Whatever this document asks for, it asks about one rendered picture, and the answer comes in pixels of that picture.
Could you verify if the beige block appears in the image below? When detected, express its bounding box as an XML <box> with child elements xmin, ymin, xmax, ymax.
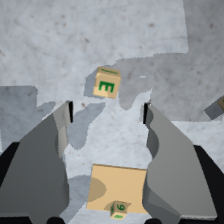
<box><xmin>110</xmin><ymin>201</ymin><xmax>127</xmax><ymax>220</ymax></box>
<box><xmin>93</xmin><ymin>66</ymin><xmax>121</xmax><ymax>99</ymax></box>
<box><xmin>217</xmin><ymin>97</ymin><xmax>224</xmax><ymax>112</ymax></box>

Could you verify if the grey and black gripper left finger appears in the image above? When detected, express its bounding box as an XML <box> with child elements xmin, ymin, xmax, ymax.
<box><xmin>0</xmin><ymin>100</ymin><xmax>73</xmax><ymax>224</ymax></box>

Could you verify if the tan flat mat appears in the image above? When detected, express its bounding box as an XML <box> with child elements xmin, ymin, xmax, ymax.
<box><xmin>86</xmin><ymin>163</ymin><xmax>147</xmax><ymax>213</ymax></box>

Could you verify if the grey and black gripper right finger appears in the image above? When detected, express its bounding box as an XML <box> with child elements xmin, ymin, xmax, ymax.
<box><xmin>142</xmin><ymin>102</ymin><xmax>224</xmax><ymax>224</ymax></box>

